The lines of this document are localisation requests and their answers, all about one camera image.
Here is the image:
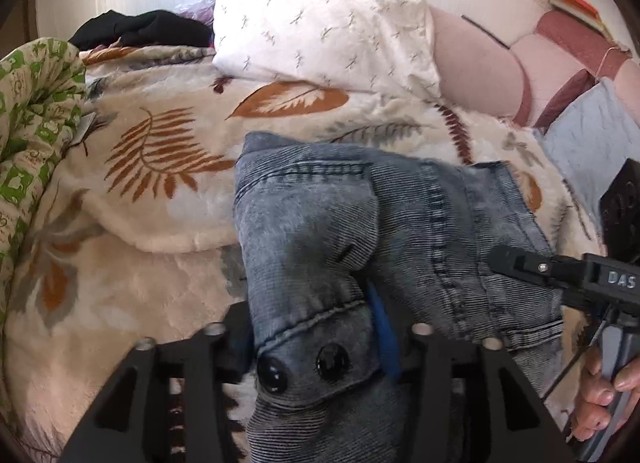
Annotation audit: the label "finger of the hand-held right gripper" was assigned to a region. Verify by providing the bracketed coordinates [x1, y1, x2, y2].
[487, 244, 586, 294]

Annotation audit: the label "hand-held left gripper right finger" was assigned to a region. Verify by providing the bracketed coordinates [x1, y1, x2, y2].
[367, 283, 576, 463]

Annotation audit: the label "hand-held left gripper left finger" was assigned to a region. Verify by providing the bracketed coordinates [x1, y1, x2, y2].
[60, 300, 257, 463]

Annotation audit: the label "blue denim pants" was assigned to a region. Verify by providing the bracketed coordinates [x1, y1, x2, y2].
[234, 132, 566, 463]

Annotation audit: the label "person's right hand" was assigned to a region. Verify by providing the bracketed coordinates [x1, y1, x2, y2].
[570, 343, 640, 444]

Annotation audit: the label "light blue quilted pillow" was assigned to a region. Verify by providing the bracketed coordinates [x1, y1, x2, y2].
[532, 77, 640, 244]

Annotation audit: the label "leaf print fleece blanket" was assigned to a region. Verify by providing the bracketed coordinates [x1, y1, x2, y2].
[0, 45, 608, 463]

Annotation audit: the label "pink padded headboard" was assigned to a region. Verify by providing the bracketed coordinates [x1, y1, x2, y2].
[430, 0, 640, 131]

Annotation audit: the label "red and yellow books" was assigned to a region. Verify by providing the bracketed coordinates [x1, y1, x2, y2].
[547, 0, 613, 41]

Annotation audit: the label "green printed quilt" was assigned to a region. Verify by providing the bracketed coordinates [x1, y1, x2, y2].
[0, 39, 88, 309]

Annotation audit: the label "white patterned pillow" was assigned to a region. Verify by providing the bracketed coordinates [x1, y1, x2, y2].
[212, 0, 442, 98]

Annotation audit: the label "black cloth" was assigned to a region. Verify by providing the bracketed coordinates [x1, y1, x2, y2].
[67, 10, 215, 51]

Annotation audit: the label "purple plastic bag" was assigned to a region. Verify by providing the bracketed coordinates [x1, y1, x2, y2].
[175, 0, 218, 21]

